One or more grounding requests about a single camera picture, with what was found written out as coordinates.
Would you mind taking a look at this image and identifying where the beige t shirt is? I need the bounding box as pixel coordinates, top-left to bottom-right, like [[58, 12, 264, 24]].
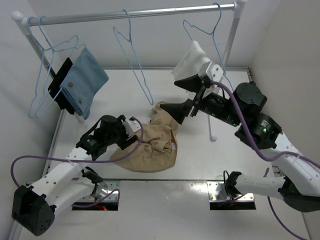
[[109, 101, 179, 173]]

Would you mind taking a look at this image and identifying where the silver clothes rack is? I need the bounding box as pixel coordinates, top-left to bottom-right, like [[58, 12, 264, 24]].
[[10, 0, 248, 143]]

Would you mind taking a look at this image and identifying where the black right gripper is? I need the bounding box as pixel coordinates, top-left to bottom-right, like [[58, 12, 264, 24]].
[[158, 74, 239, 127]]

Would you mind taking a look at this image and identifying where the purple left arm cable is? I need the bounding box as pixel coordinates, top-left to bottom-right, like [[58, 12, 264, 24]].
[[11, 116, 145, 208]]

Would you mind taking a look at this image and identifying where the white quilted cloth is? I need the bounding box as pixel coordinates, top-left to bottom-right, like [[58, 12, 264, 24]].
[[171, 40, 215, 97]]

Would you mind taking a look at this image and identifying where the blue wire hanger with denim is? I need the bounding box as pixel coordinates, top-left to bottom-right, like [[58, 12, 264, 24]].
[[34, 15, 87, 119]]

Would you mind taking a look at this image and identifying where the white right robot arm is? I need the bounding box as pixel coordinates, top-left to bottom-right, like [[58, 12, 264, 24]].
[[161, 75, 320, 213]]

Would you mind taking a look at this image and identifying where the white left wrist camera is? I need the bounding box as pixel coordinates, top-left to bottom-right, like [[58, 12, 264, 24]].
[[122, 119, 141, 137]]

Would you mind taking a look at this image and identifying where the blue denim cloth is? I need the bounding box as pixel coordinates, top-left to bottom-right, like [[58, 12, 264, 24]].
[[60, 48, 109, 120]]

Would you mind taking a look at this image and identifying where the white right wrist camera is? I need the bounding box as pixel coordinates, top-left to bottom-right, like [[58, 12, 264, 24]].
[[198, 61, 224, 82]]

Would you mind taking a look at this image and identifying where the black cloth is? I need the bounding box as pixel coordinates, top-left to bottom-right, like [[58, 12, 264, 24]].
[[48, 57, 75, 115]]

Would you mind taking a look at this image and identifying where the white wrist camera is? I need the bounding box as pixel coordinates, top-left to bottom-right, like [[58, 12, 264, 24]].
[[198, 61, 224, 82], [122, 119, 141, 137]]

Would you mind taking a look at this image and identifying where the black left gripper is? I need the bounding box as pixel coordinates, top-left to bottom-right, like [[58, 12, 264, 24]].
[[105, 115, 138, 150]]

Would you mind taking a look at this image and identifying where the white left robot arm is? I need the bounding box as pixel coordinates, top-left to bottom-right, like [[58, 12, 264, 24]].
[[11, 115, 144, 237]]

